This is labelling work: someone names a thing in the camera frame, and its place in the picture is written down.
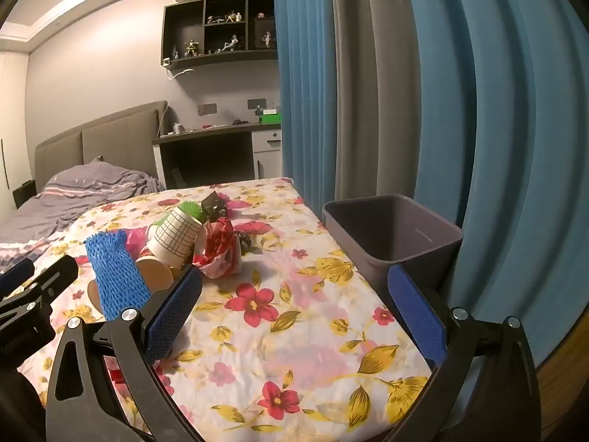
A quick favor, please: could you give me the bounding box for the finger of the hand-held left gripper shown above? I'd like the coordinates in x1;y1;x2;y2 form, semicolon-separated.
0;259;36;294
0;255;79;319

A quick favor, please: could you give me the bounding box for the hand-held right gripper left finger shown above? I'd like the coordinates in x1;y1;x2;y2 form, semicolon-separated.
45;264;205;442

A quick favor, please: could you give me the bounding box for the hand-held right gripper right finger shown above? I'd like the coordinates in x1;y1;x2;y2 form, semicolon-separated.
382;264;541;442

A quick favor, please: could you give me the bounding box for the orange paper cup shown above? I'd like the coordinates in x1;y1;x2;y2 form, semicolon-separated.
135;246;176;293

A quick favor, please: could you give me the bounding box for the blue foam net sleeve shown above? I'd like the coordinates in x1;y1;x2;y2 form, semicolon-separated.
85;229;152;320

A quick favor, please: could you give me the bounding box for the pink plastic bag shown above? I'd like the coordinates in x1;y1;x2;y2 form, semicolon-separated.
124;227;152;259

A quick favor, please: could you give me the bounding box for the red wrapper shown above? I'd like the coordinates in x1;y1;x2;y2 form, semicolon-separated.
192;217;242;279

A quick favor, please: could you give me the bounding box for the grey plastic bin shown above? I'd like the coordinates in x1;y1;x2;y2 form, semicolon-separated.
322;194;465;293

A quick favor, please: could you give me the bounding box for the dark bedside table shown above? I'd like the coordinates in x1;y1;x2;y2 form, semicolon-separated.
13;179;38;209

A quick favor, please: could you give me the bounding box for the grey striped duvet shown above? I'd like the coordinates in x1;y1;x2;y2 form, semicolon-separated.
0;157;166;268

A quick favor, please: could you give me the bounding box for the floral bedsheet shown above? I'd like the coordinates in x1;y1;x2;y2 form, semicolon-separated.
0;176;435;442

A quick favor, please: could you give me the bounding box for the white wardrobe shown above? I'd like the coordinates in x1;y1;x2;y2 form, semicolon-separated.
0;50;29;215

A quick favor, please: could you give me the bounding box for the grey upholstered headboard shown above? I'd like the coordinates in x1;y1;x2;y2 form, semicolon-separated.
34;100;169;192

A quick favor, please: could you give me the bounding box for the white drawer cabinet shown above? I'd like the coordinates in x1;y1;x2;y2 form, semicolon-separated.
251;129;283;180

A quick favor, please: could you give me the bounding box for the dark top desk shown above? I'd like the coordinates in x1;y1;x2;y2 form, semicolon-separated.
152;122;283;189

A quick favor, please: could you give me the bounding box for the blue and grey curtain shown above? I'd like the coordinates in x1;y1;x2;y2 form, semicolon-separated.
273;0;589;378

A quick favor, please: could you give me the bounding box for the group of small figurines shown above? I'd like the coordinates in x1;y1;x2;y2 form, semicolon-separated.
171;9;273;58

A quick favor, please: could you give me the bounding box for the dark wall shelf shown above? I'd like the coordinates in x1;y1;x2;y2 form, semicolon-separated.
161;0;278;71

